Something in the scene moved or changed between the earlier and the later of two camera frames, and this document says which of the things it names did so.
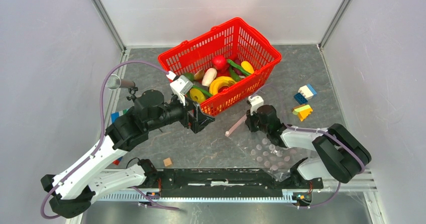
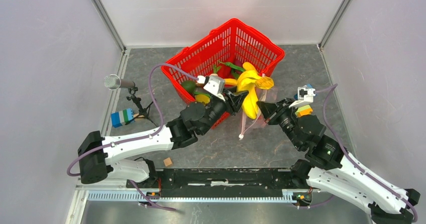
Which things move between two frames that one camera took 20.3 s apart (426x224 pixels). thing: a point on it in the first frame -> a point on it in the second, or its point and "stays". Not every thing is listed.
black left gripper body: (189, 120) -> (233, 107)
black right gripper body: (254, 124) -> (280, 109)
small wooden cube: (167, 161) stays
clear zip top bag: (249, 149) -> (264, 95)
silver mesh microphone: (113, 82) stays
